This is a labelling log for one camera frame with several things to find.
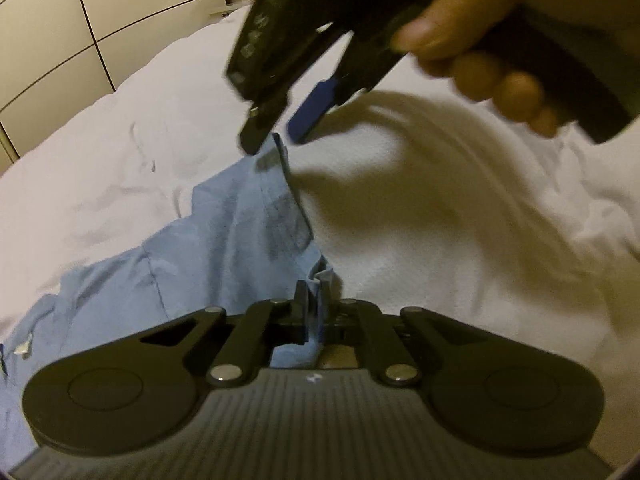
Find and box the light blue garment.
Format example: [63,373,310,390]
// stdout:
[1,134,335,472]

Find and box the beige panelled wardrobe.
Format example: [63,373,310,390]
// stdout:
[1,0,226,169]

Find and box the person's right hand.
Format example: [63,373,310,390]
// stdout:
[393,0,639,138]

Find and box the white bed sheet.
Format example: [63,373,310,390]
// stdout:
[1,12,639,466]

